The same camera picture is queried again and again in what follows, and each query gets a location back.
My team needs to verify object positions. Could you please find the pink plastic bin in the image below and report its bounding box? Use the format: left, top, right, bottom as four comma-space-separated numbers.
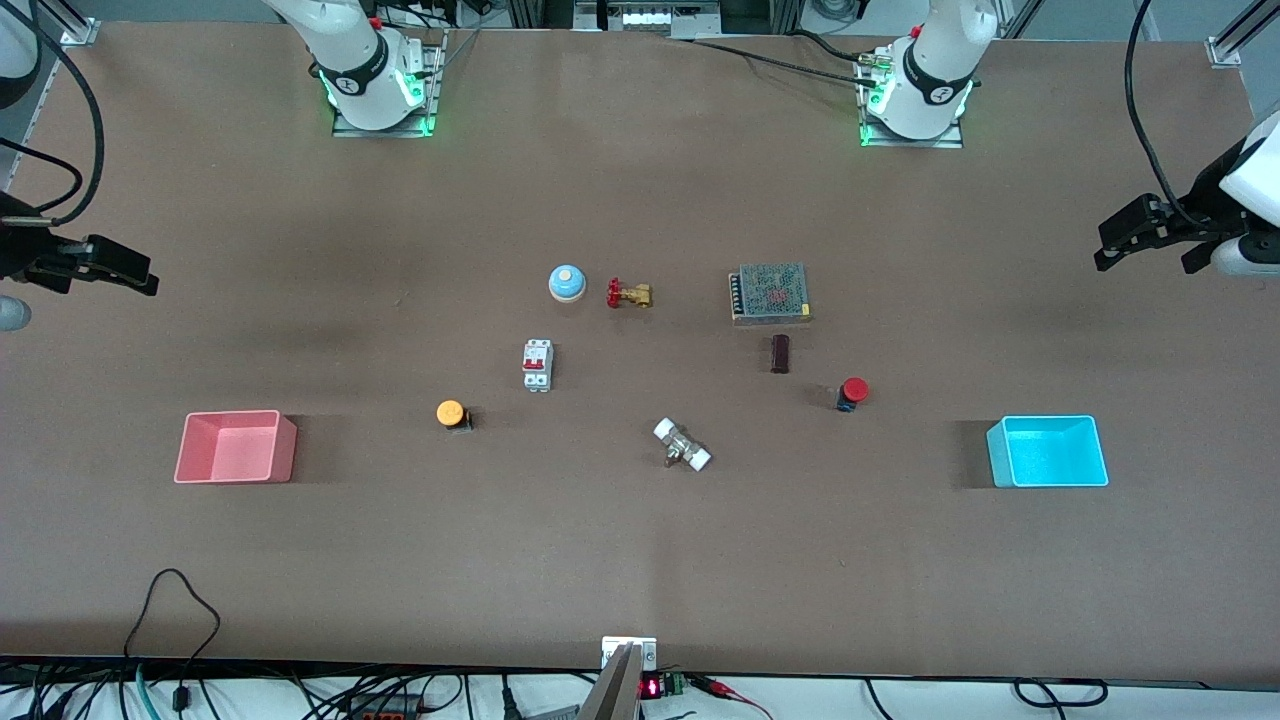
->
173, 409, 299, 485

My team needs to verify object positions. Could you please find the cyan plastic bin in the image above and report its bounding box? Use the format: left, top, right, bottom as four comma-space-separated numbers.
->
986, 414, 1110, 489

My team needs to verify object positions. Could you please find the metal mesh power supply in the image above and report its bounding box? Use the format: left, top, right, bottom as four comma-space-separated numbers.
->
729, 262, 812, 326

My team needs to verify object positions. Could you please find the white pipe valve fitting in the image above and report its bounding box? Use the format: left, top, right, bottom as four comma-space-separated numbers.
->
653, 417, 713, 473

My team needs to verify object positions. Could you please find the black cable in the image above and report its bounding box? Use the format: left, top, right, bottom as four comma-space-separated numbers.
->
0, 137, 85, 217
690, 35, 881, 89
28, 0, 106, 226
1125, 0, 1201, 226
1013, 678, 1109, 709
125, 568, 223, 701

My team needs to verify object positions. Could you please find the aluminium frame profile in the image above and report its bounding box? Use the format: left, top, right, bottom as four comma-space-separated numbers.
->
1207, 0, 1280, 69
35, 0, 101, 46

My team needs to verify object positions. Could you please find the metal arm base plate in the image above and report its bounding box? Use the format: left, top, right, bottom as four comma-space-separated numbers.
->
860, 50, 964, 149
333, 30, 446, 138

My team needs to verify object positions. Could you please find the metal frame structure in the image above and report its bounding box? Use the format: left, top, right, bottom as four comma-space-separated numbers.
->
505, 0, 801, 39

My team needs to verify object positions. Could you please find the red clip lead cable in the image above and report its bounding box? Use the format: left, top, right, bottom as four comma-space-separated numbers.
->
695, 676, 773, 719

